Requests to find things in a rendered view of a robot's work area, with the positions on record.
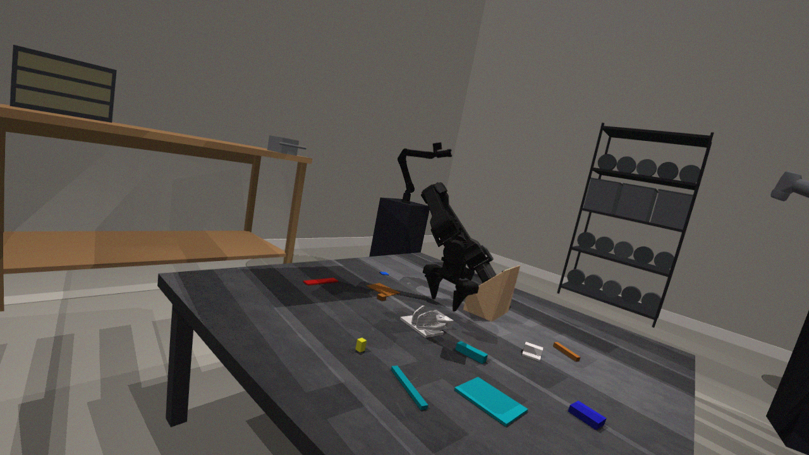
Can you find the blue rectangular block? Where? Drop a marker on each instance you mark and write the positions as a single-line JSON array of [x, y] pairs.
[[587, 415]]

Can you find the red flat bar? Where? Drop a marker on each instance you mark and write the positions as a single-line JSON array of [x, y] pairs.
[[320, 281]]

